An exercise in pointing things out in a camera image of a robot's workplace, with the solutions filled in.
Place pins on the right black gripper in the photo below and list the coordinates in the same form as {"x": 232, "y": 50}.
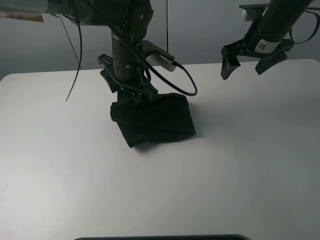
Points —
{"x": 265, "y": 39}

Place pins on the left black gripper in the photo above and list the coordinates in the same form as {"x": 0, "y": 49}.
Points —
{"x": 126, "y": 74}

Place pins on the black printed t-shirt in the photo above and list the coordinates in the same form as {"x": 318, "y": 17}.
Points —
{"x": 165, "y": 119}

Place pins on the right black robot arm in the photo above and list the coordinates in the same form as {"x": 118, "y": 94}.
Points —
{"x": 300, "y": 7}

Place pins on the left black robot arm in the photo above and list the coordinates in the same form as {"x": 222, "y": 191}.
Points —
{"x": 129, "y": 19}

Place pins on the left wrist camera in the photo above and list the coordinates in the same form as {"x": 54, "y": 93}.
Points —
{"x": 158, "y": 56}

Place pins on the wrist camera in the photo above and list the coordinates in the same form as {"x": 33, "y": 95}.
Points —
{"x": 250, "y": 12}
{"x": 158, "y": 56}

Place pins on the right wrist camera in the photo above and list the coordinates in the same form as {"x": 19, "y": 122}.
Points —
{"x": 250, "y": 12}

